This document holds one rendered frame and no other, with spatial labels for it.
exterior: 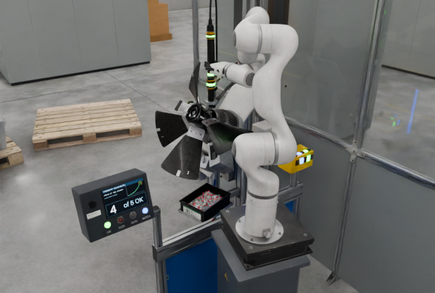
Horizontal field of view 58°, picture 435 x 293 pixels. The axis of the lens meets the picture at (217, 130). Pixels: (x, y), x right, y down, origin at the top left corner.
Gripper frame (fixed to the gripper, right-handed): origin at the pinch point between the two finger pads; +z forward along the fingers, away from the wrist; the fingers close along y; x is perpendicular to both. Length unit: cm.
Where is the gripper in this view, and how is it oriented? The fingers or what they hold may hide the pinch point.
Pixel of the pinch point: (211, 64)
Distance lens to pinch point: 202.1
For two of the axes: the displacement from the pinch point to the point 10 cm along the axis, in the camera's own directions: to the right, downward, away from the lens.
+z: -5.8, -3.4, 7.4
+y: 8.2, -2.4, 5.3
